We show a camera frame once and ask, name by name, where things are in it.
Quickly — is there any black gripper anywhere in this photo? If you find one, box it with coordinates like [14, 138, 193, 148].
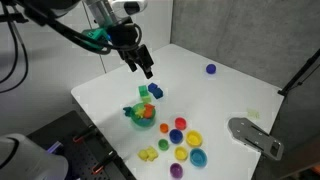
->
[108, 21, 155, 80]

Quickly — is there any yellow bear toy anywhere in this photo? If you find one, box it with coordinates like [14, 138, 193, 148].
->
[137, 145, 159, 163]

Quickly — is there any light-blue plastic cup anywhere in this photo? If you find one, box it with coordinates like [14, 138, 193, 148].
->
[189, 147, 208, 169]

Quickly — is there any white rounded robot base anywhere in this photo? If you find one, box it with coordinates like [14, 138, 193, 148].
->
[0, 133, 69, 180]

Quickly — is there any orange toy figure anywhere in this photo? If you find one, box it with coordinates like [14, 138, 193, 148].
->
[143, 103, 156, 120]

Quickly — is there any yellow star toy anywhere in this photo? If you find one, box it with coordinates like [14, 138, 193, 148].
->
[134, 105, 147, 119]

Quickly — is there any teal toy figure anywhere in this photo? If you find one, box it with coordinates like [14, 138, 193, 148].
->
[122, 105, 133, 118]

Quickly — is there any green plastic bowl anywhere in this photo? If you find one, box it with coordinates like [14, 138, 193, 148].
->
[129, 102, 157, 130]

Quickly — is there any orange plastic cup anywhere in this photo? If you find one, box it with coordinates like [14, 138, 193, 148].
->
[159, 122, 170, 134]

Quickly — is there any red plastic cup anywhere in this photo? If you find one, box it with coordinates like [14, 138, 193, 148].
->
[174, 116, 188, 131]

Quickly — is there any dark blue plastic cup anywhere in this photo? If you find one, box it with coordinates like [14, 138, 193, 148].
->
[168, 128, 184, 145]

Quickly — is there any green plastic cup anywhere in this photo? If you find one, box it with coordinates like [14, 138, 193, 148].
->
[157, 138, 170, 152]

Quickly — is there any large yellow plastic cup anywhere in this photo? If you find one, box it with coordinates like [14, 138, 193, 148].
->
[185, 129, 204, 149]

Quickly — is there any small yellow plastic cup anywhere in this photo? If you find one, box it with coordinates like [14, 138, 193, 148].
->
[173, 145, 189, 162]

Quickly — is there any purple plastic cup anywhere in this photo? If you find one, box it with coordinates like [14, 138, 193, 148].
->
[169, 162, 184, 179]

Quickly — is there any blue block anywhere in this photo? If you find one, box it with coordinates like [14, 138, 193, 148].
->
[147, 82, 159, 94]
[152, 87, 165, 100]

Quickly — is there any light green block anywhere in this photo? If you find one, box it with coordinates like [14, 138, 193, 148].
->
[141, 94, 153, 104]

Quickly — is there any purple ball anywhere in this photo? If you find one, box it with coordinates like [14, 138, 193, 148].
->
[205, 63, 217, 75]

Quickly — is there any black orange clamp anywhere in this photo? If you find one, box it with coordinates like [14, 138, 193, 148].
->
[91, 150, 118, 175]
[72, 124, 98, 144]

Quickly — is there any black perforated board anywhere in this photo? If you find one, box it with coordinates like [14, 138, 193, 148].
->
[26, 110, 134, 180]

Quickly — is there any gray metal plate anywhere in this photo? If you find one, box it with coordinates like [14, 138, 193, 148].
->
[227, 117, 285, 162]

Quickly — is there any black stand pole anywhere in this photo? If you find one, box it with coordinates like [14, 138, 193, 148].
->
[277, 48, 320, 98]

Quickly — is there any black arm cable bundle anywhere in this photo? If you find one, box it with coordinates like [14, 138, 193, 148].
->
[0, 0, 143, 94]

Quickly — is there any black mounting bracket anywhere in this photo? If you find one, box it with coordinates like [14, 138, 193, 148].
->
[0, 12, 29, 24]

